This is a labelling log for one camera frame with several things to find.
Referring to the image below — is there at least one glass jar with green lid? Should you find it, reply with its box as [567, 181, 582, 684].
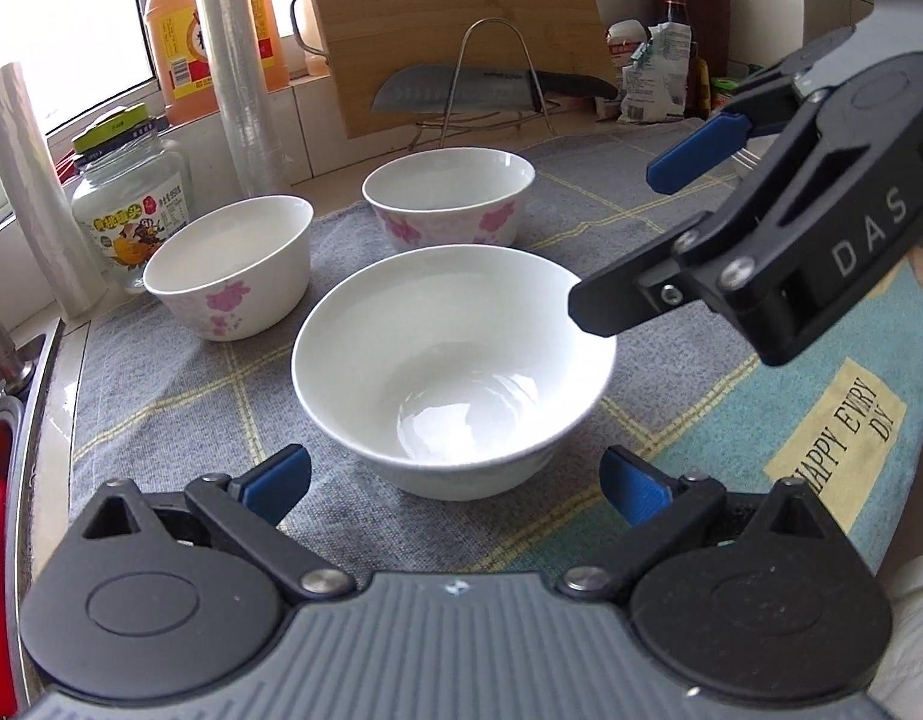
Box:
[71, 109, 190, 293]

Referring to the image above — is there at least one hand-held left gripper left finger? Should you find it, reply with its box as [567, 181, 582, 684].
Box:
[81, 445, 357, 602]

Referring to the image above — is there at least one dark sauce bottle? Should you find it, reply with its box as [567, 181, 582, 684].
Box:
[658, 0, 698, 117]

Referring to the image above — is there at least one kitchen knife with black handle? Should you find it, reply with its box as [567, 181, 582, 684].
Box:
[372, 64, 618, 115]

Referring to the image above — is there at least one short plastic wrap roll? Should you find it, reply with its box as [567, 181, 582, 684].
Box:
[0, 64, 110, 320]

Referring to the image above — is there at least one bamboo cutting board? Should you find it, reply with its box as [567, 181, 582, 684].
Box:
[300, 0, 620, 140]

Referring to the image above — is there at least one grey and teal checked mat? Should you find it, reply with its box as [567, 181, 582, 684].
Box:
[67, 116, 923, 578]

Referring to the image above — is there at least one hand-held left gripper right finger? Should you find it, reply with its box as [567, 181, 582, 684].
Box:
[557, 446, 829, 605]

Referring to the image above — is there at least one steel sink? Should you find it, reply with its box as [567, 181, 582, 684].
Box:
[0, 315, 73, 720]

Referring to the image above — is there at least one orange cooking wine jug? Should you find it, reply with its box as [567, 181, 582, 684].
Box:
[145, 0, 291, 127]

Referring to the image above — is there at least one tall plastic wrap roll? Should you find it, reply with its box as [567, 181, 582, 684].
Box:
[187, 0, 293, 200]

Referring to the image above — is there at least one window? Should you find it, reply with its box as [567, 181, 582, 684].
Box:
[0, 0, 166, 136]

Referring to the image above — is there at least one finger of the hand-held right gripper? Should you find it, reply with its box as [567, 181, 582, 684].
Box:
[647, 26, 859, 194]
[568, 90, 852, 338]

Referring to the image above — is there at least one dark red knife block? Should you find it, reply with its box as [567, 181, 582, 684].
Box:
[686, 0, 733, 80]

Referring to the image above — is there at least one white and blue clipped bag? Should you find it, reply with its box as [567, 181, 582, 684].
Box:
[618, 22, 694, 125]

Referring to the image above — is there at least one person's white clothing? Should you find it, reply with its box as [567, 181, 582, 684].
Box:
[877, 555, 923, 720]

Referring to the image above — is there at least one metal wire rack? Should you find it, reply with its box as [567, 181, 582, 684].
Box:
[408, 19, 560, 155]

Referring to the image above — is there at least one white and red seasoning bag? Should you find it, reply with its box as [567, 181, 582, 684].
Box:
[607, 21, 657, 121]

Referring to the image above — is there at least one white bowl pink flower print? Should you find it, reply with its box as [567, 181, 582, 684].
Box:
[142, 195, 314, 342]
[362, 150, 536, 248]
[291, 245, 618, 501]

